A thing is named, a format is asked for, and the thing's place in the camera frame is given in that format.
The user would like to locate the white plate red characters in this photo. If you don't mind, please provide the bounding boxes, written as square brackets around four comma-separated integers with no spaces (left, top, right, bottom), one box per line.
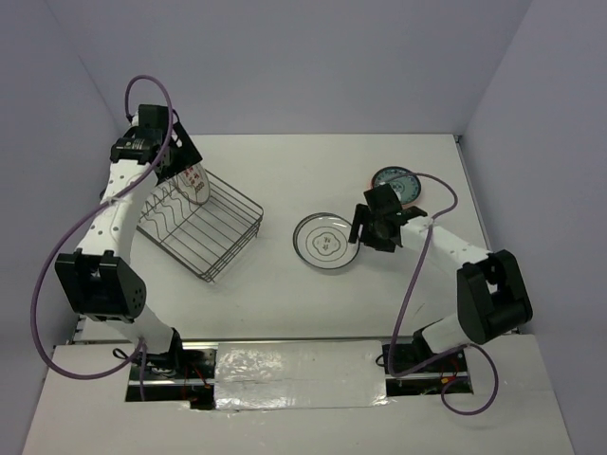
[175,163,211,206]

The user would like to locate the white enamel plate green rim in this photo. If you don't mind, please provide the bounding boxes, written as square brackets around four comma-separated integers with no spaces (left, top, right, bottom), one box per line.
[292,212,359,270]

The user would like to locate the green blue floral plate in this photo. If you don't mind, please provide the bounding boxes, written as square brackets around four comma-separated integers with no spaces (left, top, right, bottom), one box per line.
[370,166,422,206]

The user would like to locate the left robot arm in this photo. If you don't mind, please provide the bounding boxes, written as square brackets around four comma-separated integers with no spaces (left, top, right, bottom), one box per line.
[54,104,202,378]

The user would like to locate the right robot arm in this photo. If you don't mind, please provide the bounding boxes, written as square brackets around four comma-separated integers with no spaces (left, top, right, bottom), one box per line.
[349,185,533,377]

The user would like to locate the silver foil tape sheet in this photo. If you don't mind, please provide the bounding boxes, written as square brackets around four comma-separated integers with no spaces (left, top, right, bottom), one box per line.
[213,340,388,411]

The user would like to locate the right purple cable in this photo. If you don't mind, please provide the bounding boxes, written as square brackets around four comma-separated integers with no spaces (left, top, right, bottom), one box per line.
[387,171,500,417]

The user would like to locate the purple cable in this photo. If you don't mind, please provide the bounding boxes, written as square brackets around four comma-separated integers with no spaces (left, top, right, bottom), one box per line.
[387,171,500,417]
[30,74,184,397]

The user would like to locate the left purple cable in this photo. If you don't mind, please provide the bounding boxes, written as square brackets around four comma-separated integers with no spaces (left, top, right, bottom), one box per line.
[30,74,184,397]

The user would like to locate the metal wire dish rack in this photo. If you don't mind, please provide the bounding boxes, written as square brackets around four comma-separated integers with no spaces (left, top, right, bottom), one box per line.
[138,171,264,282]

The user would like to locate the metal base rail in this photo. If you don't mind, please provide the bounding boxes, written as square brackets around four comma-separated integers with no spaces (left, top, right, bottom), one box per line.
[125,340,472,411]

